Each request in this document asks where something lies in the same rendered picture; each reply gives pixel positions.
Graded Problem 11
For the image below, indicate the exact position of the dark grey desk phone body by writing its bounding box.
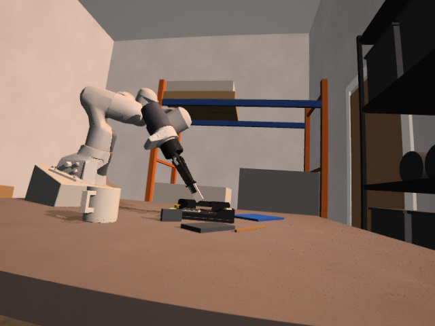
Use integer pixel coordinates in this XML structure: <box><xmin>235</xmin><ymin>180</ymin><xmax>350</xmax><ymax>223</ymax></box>
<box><xmin>178</xmin><ymin>205</ymin><xmax>235</xmax><ymax>223</ymax></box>

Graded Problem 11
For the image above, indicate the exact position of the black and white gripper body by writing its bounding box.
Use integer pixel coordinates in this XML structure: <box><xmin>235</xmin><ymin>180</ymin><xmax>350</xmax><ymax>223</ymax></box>
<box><xmin>160</xmin><ymin>139</ymin><xmax>183</xmax><ymax>165</ymax></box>

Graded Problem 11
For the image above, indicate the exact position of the beige mug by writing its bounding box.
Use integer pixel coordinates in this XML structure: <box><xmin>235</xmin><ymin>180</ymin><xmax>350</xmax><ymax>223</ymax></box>
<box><xmin>80</xmin><ymin>186</ymin><xmax>121</xmax><ymax>223</ymax></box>

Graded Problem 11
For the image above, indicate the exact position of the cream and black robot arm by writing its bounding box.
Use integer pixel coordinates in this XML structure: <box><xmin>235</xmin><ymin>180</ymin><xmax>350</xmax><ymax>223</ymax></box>
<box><xmin>49</xmin><ymin>86</ymin><xmax>192</xmax><ymax>185</ymax></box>

